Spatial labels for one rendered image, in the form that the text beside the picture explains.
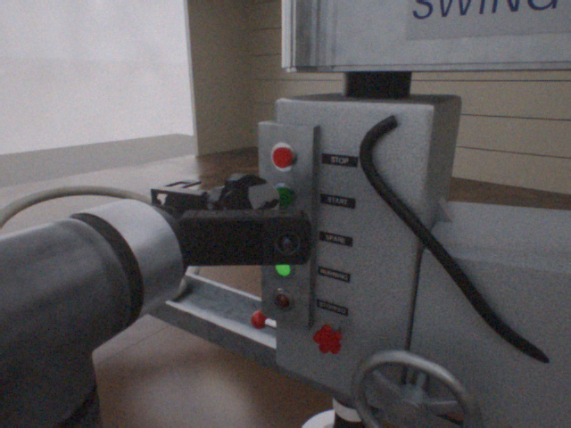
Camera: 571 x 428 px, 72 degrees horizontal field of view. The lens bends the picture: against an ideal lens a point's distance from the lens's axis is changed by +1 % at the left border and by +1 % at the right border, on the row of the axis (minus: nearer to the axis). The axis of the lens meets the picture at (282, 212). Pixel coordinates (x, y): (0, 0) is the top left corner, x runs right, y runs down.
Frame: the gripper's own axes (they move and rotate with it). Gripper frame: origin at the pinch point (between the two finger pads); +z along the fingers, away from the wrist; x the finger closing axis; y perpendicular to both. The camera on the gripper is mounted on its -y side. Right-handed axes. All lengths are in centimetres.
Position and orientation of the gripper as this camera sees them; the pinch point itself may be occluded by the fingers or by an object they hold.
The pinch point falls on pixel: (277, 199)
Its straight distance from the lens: 48.3
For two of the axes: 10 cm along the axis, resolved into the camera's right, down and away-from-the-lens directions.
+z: 4.4, -2.5, 8.6
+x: 0.0, 9.6, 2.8
